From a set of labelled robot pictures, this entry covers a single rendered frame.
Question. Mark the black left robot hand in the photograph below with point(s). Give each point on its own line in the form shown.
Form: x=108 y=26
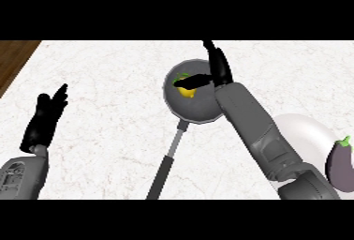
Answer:
x=43 y=125

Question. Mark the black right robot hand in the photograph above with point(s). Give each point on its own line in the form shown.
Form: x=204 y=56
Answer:
x=220 y=70

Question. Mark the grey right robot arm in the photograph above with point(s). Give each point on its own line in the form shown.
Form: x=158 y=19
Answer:
x=269 y=140

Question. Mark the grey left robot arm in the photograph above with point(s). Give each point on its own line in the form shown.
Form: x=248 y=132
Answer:
x=21 y=178

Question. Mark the yellow lemon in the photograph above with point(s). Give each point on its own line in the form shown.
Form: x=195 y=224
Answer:
x=187 y=92

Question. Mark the grey frying pan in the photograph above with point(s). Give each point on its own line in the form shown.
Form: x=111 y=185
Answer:
x=193 y=103

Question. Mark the white plate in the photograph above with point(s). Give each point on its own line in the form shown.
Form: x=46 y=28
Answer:
x=305 y=140

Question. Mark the purple eggplant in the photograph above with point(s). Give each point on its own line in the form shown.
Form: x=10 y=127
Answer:
x=341 y=167

